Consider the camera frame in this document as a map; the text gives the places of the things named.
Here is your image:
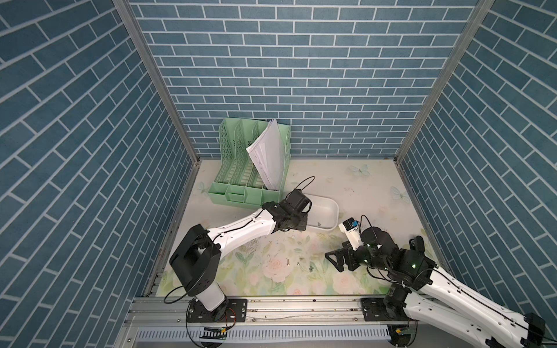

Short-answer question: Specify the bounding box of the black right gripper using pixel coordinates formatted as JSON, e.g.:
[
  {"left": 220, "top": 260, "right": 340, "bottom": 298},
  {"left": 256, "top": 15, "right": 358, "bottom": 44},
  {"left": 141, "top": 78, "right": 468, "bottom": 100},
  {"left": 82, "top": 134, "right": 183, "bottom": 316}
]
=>
[{"left": 323, "top": 238, "right": 387, "bottom": 271}]

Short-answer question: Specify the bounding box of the white plastic storage box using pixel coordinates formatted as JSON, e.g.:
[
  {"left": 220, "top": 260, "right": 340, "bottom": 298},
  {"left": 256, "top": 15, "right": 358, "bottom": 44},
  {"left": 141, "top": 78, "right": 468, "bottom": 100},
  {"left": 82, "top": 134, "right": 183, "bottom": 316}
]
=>
[{"left": 307, "top": 194, "right": 339, "bottom": 231}]

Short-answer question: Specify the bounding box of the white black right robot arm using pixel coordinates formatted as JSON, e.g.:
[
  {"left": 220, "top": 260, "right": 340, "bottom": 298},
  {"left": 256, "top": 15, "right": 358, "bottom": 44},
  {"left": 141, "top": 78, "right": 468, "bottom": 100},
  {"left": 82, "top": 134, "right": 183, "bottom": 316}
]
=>
[{"left": 325, "top": 220, "right": 549, "bottom": 347}]

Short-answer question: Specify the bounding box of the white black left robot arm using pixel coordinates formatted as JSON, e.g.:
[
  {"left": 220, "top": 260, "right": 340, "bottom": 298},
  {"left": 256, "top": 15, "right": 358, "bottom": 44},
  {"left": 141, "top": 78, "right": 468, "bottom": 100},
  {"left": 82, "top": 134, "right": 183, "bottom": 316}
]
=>
[{"left": 169, "top": 199, "right": 312, "bottom": 312}]

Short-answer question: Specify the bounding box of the floral table mat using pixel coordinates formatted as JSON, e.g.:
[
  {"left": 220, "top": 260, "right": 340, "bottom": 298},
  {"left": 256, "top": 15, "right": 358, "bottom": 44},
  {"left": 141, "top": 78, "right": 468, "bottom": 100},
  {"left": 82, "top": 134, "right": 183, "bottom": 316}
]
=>
[{"left": 156, "top": 159, "right": 436, "bottom": 297}]

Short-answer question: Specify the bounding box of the green plastic file organizer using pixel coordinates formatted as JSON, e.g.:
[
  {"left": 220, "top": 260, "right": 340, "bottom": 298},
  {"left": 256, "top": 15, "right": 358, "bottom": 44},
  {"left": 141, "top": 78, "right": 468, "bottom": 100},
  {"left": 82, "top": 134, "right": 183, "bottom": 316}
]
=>
[{"left": 208, "top": 117, "right": 285, "bottom": 209}]

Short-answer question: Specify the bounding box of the white paper stack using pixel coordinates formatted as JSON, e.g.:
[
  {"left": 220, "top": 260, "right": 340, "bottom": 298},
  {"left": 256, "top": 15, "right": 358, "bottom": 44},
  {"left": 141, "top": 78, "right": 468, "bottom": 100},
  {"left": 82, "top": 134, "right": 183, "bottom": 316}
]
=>
[{"left": 246, "top": 120, "right": 285, "bottom": 191}]

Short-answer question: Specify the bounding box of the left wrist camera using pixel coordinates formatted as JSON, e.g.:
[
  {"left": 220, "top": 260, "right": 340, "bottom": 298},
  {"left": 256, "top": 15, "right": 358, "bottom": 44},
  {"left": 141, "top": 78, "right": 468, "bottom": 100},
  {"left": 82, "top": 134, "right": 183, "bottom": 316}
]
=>
[{"left": 284, "top": 188, "right": 313, "bottom": 214}]

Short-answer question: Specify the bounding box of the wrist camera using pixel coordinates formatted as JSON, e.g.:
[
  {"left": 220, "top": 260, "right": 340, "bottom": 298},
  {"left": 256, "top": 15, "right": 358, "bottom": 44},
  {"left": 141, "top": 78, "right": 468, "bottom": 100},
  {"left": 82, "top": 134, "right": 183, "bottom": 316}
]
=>
[
  {"left": 338, "top": 217, "right": 364, "bottom": 251},
  {"left": 284, "top": 188, "right": 313, "bottom": 214}
]

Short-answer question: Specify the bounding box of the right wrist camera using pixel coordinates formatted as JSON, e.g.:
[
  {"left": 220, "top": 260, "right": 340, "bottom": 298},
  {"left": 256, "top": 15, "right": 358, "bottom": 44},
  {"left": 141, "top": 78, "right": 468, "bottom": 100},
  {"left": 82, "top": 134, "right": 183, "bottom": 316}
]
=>
[{"left": 338, "top": 217, "right": 364, "bottom": 251}]

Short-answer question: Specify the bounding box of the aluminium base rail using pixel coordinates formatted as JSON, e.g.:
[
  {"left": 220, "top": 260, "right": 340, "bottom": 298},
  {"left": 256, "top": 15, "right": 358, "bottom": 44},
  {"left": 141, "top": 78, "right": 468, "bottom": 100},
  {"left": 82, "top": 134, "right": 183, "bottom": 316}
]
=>
[{"left": 112, "top": 295, "right": 497, "bottom": 348}]

